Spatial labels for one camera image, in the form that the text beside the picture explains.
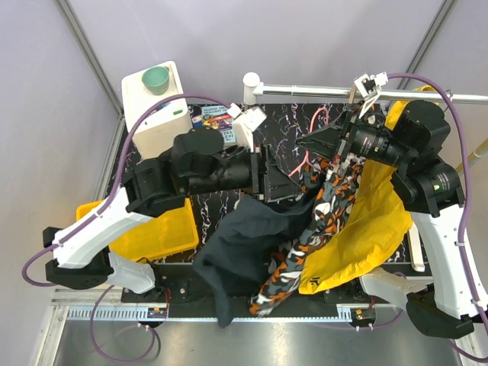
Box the metal clothes rack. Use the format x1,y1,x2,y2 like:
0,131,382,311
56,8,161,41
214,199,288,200
240,72,487,251

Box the wooden hanger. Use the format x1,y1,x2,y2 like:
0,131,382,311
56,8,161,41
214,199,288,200
345,85,363,116

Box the white box appliance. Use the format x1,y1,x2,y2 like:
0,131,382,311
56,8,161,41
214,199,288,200
121,61,192,159

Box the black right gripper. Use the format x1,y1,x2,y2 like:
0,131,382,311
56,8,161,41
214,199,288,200
296,102,413,168

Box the pink wire hanger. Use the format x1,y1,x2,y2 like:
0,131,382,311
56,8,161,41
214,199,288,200
288,107,329,178

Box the colourful book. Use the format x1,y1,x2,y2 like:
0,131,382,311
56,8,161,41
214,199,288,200
191,104,236,146

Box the green cup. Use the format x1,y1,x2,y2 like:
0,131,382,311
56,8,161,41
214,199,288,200
141,66,169,95

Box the dark navy shorts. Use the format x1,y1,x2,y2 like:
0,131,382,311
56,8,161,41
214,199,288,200
193,194,313,328

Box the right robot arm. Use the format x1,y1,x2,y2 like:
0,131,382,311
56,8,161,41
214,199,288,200
297,100,487,339

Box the yellow plastic tray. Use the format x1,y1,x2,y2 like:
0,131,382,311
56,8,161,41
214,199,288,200
75,197,200,264

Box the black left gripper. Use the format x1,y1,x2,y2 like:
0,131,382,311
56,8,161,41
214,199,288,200
185,142,303,203

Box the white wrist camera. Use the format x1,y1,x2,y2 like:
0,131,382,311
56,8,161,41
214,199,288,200
354,72,388,117
227,103,266,153

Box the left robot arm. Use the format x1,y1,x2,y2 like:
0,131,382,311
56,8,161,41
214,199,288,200
43,127,301,302

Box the orange camouflage shorts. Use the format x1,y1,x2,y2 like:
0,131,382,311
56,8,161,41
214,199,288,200
249,153,366,317

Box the black marble mat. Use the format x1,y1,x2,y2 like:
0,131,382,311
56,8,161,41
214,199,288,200
101,102,428,265

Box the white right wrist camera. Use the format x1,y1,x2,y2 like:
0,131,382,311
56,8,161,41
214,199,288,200
354,72,388,117

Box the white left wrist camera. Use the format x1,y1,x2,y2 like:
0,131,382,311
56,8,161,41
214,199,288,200
227,103,266,153

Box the yellow shorts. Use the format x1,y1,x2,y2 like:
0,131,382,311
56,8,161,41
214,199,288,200
297,85,439,295

